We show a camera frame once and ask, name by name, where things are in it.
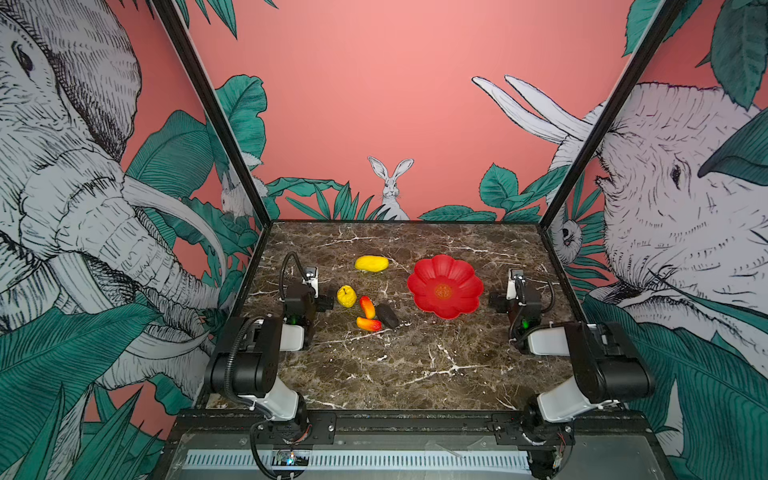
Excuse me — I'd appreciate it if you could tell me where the yellow fake apple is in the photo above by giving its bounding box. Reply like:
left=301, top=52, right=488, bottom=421
left=336, top=285, right=357, bottom=308

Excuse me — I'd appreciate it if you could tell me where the red-orange fake mango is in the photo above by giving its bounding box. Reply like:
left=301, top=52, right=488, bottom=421
left=359, top=296, right=376, bottom=319
left=356, top=317, right=383, bottom=333

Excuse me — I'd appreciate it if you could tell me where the red flower-shaped fruit bowl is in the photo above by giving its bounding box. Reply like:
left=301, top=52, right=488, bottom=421
left=407, top=254, right=484, bottom=320

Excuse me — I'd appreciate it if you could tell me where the dark fake avocado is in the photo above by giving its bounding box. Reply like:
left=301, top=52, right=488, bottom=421
left=375, top=304, right=400, bottom=330

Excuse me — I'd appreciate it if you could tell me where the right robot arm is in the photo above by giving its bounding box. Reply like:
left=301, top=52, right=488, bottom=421
left=489, top=278, right=655, bottom=446

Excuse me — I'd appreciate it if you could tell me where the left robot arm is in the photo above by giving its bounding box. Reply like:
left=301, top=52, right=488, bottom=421
left=204, top=283, right=334, bottom=444

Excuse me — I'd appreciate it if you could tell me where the white ventilation grille strip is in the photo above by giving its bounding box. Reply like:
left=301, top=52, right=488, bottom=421
left=182, top=449, right=530, bottom=473

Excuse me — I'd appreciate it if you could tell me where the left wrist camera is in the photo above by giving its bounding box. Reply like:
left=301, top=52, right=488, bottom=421
left=303, top=266, right=319, bottom=298

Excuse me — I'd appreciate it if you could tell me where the black front rail frame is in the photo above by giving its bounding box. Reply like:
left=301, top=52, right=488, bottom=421
left=153, top=410, right=674, bottom=479

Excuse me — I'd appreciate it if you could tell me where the left black frame post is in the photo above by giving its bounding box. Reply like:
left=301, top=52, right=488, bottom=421
left=149, top=0, right=272, bottom=228

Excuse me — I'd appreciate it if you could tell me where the black frame post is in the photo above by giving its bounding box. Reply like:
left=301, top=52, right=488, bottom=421
left=538, top=0, right=686, bottom=230
left=149, top=0, right=272, bottom=228

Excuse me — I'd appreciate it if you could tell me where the right black frame post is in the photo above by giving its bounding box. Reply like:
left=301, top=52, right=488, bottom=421
left=538, top=0, right=686, bottom=230

